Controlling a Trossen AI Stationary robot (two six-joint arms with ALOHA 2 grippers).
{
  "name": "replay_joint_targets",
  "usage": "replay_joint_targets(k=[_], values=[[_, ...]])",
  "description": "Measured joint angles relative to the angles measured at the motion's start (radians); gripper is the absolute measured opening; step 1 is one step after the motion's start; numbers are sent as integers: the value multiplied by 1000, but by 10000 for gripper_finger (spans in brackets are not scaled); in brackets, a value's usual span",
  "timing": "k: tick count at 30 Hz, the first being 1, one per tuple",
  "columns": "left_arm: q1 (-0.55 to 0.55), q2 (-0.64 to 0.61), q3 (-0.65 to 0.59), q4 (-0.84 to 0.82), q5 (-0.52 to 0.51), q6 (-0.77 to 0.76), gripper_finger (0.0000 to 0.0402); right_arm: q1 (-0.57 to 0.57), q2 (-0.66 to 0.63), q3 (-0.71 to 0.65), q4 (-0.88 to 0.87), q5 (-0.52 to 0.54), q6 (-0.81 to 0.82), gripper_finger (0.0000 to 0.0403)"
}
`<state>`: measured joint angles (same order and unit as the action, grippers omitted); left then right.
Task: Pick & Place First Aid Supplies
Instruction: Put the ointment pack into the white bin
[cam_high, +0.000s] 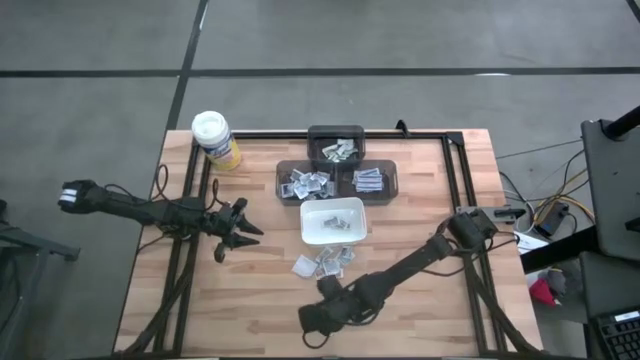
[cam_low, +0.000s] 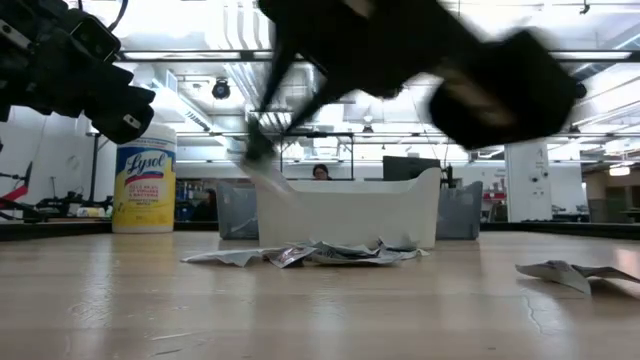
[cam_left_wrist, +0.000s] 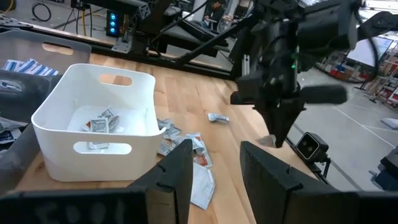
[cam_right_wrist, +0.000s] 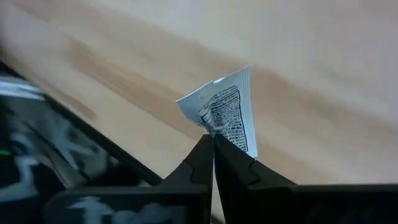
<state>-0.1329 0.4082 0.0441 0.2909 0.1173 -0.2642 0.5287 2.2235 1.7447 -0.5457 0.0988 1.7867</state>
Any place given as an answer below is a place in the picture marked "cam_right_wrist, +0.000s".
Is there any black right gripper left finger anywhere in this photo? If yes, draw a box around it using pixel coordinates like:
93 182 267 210
161 134 215 224

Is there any silver foil packet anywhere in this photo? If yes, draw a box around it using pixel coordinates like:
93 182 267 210
175 64 259 159

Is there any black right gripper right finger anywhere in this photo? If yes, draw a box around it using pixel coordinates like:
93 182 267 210
213 134 297 224

